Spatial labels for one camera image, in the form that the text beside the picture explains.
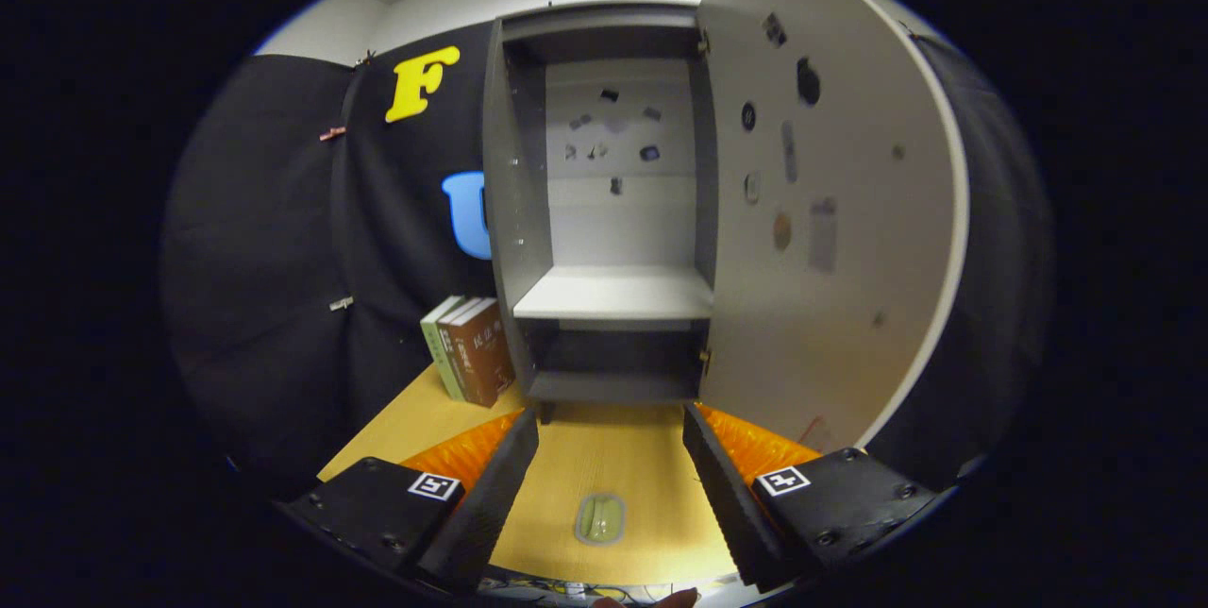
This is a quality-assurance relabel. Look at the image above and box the white cabinet shelf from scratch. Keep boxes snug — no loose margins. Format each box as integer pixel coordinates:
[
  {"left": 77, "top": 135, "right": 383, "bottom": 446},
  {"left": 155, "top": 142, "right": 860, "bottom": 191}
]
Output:
[{"left": 512, "top": 265, "right": 714, "bottom": 321}]

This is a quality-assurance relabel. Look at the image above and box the beige cabinet door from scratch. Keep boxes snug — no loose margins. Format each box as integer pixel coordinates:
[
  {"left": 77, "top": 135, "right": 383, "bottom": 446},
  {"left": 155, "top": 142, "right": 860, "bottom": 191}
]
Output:
[{"left": 696, "top": 0, "right": 971, "bottom": 456}]

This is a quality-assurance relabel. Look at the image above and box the black backdrop cloth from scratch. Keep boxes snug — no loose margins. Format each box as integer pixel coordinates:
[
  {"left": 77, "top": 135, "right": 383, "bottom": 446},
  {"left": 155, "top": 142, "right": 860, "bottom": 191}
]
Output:
[{"left": 160, "top": 18, "right": 1053, "bottom": 496}]

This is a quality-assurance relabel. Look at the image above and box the small pale green oval dish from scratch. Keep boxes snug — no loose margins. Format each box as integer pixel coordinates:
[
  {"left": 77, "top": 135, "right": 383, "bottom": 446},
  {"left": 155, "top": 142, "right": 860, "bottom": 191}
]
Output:
[{"left": 574, "top": 493, "right": 628, "bottom": 548}]

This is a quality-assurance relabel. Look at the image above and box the grey cabinet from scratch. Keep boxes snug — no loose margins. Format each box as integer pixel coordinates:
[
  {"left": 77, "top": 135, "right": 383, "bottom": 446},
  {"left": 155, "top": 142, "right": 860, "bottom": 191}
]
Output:
[{"left": 481, "top": 4, "right": 718, "bottom": 425}]

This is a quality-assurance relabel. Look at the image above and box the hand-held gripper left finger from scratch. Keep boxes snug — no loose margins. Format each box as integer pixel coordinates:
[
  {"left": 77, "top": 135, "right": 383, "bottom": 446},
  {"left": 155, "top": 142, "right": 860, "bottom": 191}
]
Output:
[{"left": 283, "top": 407, "right": 541, "bottom": 590}]

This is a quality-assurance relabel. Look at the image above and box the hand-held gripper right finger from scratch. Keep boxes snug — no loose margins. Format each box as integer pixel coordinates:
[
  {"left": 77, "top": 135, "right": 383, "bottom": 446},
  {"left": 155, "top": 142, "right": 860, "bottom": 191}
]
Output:
[{"left": 682, "top": 402, "right": 940, "bottom": 590}]

